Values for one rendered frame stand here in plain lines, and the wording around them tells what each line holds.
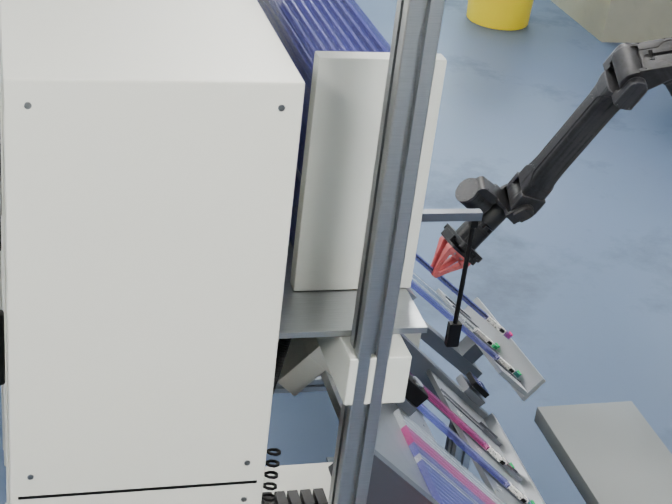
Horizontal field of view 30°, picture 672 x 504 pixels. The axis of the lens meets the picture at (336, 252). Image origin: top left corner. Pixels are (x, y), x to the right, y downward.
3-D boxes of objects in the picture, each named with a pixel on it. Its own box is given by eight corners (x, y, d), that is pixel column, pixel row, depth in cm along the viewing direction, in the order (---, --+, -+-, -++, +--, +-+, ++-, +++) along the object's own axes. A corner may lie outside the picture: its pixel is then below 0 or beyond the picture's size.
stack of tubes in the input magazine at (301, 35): (309, 119, 213) (326, -36, 200) (393, 270, 170) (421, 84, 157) (236, 118, 210) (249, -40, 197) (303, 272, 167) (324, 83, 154)
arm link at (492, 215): (517, 214, 261) (503, 201, 265) (500, 198, 256) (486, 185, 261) (494, 238, 262) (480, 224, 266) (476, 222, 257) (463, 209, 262)
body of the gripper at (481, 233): (457, 248, 257) (483, 222, 256) (440, 228, 266) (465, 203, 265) (477, 265, 260) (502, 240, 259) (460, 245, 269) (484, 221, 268)
